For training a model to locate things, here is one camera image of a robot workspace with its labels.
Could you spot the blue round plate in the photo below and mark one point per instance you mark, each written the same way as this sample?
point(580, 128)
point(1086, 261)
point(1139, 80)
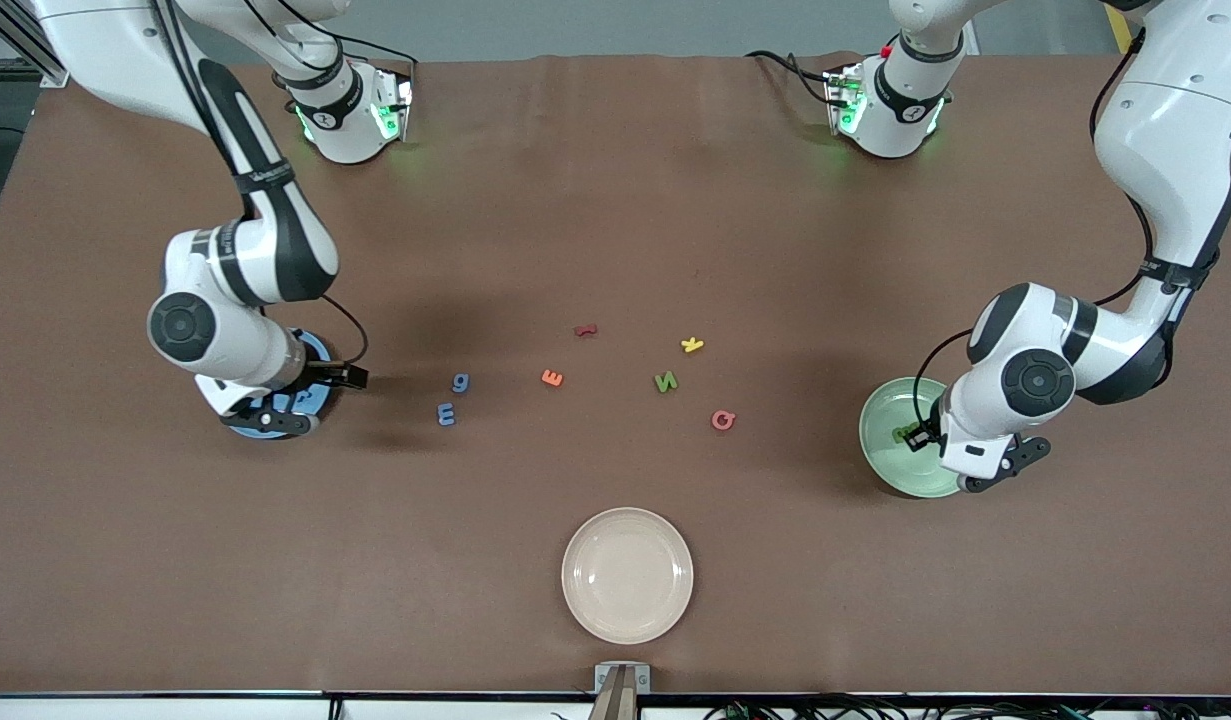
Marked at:
point(321, 400)

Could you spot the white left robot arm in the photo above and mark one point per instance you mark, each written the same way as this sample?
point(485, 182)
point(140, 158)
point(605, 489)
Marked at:
point(1165, 150)

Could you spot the off-white round plate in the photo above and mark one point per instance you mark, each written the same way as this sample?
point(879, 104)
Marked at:
point(627, 575)

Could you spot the aluminium frame profile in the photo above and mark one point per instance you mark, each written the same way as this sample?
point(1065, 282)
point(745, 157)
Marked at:
point(5, 35)

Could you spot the green foam letter N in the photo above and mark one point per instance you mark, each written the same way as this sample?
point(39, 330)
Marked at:
point(666, 382)

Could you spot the grey metal bracket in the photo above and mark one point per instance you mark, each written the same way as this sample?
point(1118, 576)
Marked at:
point(605, 675)

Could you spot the pink foam letter Q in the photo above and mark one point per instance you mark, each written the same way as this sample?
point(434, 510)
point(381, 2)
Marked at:
point(716, 420)

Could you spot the white table edge rail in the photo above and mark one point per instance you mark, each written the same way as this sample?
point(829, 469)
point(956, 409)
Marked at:
point(175, 708)

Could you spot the brown table cover mat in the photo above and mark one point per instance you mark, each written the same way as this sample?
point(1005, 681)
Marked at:
point(615, 200)

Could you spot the green foam letter B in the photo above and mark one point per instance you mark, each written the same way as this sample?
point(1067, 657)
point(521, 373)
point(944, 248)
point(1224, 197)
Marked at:
point(905, 435)

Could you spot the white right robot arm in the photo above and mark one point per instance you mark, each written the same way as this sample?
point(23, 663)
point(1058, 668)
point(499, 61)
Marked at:
point(265, 250)

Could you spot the mint green round plate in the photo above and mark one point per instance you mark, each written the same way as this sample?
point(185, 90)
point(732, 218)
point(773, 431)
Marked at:
point(885, 420)

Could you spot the orange foam letter E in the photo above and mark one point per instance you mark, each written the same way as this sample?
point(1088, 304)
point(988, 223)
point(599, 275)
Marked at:
point(552, 378)

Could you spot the blue foam letter E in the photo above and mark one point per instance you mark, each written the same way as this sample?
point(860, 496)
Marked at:
point(446, 415)

